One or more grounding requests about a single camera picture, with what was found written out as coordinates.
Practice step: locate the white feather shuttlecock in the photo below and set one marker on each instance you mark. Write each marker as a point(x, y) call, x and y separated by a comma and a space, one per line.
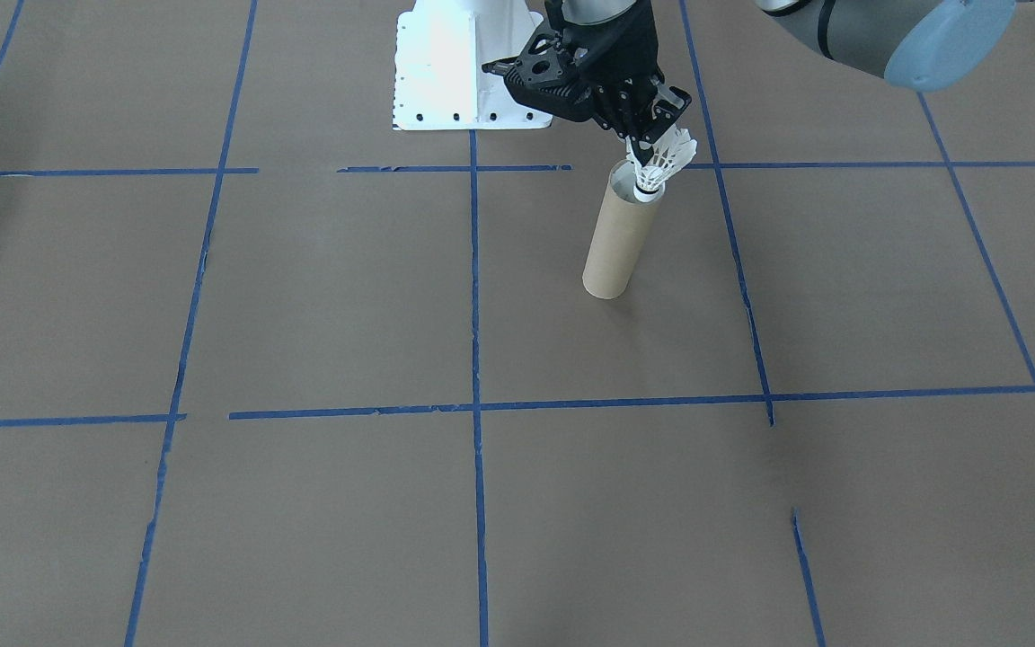
point(661, 166)

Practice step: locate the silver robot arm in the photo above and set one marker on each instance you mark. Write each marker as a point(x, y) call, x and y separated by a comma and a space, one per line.
point(886, 36)

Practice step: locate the white metal arm base mount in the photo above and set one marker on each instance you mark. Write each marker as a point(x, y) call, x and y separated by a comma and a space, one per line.
point(464, 63)

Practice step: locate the brown cardboard tube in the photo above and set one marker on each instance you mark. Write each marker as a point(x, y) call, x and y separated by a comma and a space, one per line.
point(618, 243)

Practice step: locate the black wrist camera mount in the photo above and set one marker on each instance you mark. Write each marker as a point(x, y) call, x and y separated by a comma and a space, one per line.
point(540, 76)

